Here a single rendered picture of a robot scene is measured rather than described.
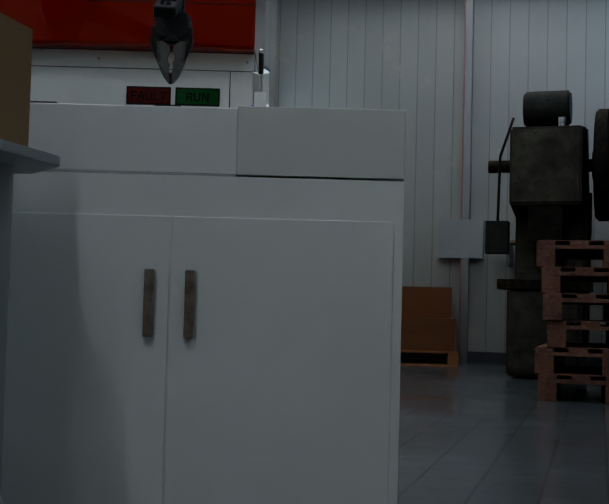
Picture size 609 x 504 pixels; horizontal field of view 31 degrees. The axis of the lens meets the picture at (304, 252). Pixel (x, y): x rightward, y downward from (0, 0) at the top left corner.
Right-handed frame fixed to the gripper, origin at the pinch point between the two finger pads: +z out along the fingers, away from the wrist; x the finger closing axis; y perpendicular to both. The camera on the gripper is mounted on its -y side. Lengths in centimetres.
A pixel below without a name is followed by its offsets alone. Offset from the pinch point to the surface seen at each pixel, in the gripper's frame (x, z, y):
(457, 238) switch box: -199, -29, 942
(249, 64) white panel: -14, -16, 59
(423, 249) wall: -165, -17, 963
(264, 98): -19.3, -0.4, 23.4
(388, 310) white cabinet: -47, 48, -4
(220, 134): -11.3, 12.6, -4.0
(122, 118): 9.2, 9.8, -4.1
